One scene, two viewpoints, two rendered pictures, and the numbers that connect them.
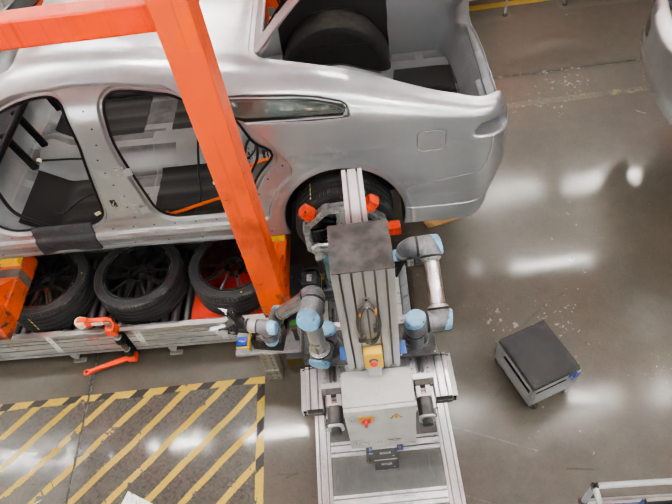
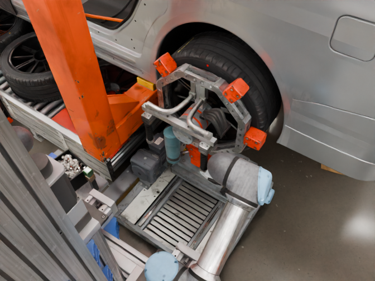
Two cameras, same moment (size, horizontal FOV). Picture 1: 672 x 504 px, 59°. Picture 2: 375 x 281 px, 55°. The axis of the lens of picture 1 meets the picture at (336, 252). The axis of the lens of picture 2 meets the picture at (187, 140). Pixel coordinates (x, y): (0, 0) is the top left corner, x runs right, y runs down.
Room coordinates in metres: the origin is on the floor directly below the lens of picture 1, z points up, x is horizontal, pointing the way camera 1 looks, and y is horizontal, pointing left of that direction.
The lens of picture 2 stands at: (1.39, -0.66, 2.25)
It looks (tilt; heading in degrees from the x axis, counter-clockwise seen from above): 52 degrees down; 30
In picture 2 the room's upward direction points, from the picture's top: 2 degrees counter-clockwise
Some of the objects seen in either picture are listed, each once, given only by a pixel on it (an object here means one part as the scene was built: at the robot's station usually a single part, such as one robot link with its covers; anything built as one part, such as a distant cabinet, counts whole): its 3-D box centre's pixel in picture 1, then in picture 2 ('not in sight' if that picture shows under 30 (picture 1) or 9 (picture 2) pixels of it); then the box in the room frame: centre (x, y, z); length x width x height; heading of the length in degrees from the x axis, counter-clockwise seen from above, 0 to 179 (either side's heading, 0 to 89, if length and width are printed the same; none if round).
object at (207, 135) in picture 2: not in sight; (205, 112); (2.42, -0.17, 1.03); 0.19 x 0.18 x 0.11; 174
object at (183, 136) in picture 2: not in sight; (193, 121); (2.48, -0.08, 0.85); 0.21 x 0.14 x 0.14; 174
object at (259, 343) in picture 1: (268, 336); (71, 169); (2.08, 0.53, 0.51); 0.20 x 0.14 x 0.13; 75
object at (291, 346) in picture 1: (268, 342); (72, 175); (2.08, 0.55, 0.44); 0.43 x 0.17 x 0.03; 84
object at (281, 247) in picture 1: (274, 252); (134, 95); (2.63, 0.42, 0.69); 0.52 x 0.17 x 0.35; 174
